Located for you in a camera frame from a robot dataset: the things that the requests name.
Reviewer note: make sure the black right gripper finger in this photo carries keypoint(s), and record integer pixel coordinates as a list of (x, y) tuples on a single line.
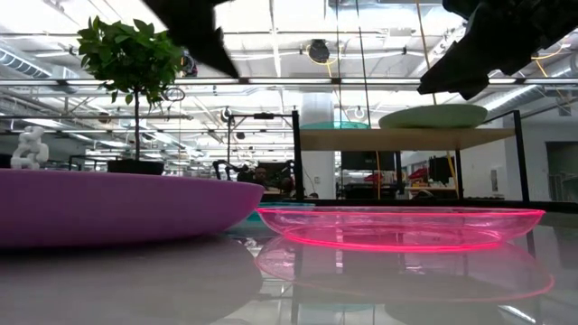
[(460, 72)]

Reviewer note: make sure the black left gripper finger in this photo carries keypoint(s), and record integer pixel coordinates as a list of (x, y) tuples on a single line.
[(194, 27)]

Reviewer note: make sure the pale green plastic plate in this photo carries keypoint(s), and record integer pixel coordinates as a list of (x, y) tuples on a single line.
[(433, 116)]

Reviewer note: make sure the pink transparent plastic plate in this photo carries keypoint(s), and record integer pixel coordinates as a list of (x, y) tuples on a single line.
[(397, 225)]

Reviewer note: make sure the purple plastic plate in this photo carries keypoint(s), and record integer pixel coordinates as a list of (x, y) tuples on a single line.
[(113, 207)]

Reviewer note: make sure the black background robot arm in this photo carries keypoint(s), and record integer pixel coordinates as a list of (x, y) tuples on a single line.
[(226, 167)]

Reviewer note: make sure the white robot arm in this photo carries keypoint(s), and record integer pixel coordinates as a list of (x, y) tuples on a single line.
[(29, 149)]

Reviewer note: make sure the green potted plant black pot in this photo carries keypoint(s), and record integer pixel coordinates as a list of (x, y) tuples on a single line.
[(135, 49)]

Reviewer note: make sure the black overhead beam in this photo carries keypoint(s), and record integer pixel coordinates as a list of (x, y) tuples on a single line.
[(271, 81)]

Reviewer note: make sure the black monitor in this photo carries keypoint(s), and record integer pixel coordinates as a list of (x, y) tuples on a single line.
[(368, 160), (441, 169), (277, 168)]

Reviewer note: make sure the red object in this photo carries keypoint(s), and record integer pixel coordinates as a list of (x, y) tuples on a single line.
[(417, 173)]

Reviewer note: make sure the white round column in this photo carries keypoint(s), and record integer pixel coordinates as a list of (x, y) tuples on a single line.
[(318, 108)]

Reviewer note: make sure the silver ventilation duct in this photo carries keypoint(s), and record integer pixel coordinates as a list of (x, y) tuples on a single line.
[(510, 97), (22, 63)]

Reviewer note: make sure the wooden shelf black metal frame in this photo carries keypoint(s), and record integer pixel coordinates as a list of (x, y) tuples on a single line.
[(406, 139)]

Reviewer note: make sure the black stand frame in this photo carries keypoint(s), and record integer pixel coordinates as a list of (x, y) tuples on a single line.
[(262, 116)]

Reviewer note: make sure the black metal rig frame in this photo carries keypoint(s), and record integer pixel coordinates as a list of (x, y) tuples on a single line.
[(555, 205)]

